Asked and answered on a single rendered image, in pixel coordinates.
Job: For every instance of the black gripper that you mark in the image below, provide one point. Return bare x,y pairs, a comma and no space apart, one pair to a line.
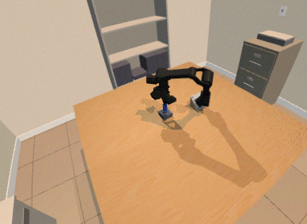
166,98

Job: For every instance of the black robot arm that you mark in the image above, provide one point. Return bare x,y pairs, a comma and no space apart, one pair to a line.
163,76

